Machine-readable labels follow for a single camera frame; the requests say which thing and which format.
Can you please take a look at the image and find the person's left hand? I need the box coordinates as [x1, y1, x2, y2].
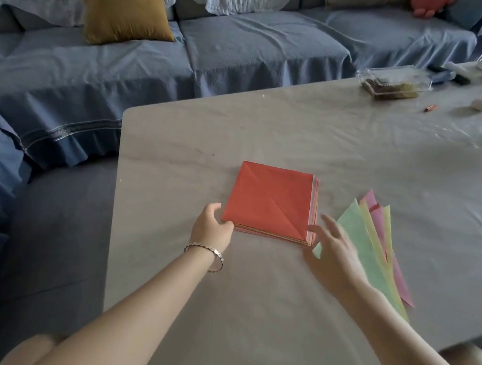
[188, 200, 238, 261]

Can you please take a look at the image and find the person's right hand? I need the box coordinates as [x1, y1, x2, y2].
[297, 212, 389, 308]

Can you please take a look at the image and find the stack of coloured paper sheets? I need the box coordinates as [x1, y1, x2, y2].
[219, 158, 324, 248]

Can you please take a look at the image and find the person's left forearm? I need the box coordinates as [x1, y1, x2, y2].
[31, 230, 225, 365]

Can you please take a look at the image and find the person's right forearm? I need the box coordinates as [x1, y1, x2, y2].
[333, 284, 482, 365]

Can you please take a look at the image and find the green folded paper triangle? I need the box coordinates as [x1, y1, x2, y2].
[305, 194, 422, 322]

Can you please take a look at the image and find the yellow folded paper triangle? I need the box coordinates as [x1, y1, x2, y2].
[346, 199, 422, 321]
[372, 203, 400, 268]

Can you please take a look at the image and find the pink folded paper triangle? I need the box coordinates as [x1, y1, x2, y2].
[348, 187, 428, 310]

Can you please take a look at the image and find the clear plastic table cover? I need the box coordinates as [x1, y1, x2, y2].
[97, 21, 482, 365]

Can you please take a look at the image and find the clear plastic food container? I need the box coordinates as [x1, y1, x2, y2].
[353, 59, 436, 106]

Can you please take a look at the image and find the blue covered sofa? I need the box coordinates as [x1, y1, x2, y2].
[0, 0, 482, 365]

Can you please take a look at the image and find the dark blue small case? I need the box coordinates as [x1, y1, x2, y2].
[426, 64, 456, 85]

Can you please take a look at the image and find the person's left leg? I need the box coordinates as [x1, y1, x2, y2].
[0, 328, 69, 365]

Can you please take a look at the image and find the mustard yellow cushion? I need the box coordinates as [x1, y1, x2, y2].
[65, 0, 181, 55]

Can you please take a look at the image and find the pink plush toy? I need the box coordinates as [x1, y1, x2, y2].
[405, 0, 451, 24]

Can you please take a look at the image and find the blue cushion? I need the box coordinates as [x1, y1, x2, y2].
[440, 0, 482, 31]

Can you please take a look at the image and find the silver bracelet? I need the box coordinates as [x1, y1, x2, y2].
[181, 241, 227, 275]

